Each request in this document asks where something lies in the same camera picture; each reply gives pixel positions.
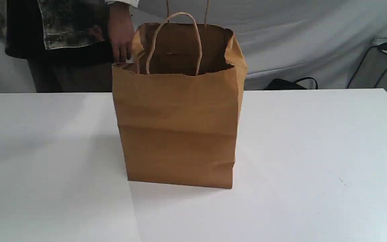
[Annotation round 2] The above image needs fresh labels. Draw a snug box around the light sleeve forearm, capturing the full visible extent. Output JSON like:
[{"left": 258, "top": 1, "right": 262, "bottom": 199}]
[{"left": 105, "top": 0, "right": 139, "bottom": 8}]

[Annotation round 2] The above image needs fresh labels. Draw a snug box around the brown paper bag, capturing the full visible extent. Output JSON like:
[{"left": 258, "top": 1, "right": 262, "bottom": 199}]
[{"left": 112, "top": 12, "right": 248, "bottom": 189}]

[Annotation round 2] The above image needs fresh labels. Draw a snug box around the person's hand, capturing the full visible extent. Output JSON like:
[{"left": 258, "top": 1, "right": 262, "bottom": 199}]
[{"left": 107, "top": 3, "right": 135, "bottom": 63}]

